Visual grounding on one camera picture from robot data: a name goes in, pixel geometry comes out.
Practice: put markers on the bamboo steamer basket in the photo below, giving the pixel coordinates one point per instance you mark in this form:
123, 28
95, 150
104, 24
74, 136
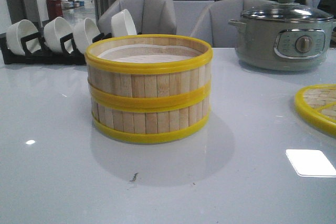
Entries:
151, 127
149, 84

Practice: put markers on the woven bamboo steamer lid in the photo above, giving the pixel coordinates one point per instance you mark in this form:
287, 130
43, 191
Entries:
316, 105

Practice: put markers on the left grey chair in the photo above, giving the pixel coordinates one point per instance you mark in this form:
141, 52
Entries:
149, 16

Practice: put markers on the white bowl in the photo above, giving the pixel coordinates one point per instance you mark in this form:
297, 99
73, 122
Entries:
122, 24
84, 32
16, 32
54, 31

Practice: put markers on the middle grey chair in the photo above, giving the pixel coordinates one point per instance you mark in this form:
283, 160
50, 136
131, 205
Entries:
212, 24

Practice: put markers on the grey electric cooking pot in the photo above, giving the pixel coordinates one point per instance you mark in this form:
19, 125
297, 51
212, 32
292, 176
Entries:
282, 46

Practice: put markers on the black bowl rack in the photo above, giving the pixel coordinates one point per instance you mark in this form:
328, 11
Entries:
69, 55

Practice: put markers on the red bin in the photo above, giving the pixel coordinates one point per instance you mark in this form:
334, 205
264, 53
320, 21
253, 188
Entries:
54, 9

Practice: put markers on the glass pot lid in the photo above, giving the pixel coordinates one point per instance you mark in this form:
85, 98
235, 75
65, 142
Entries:
287, 11

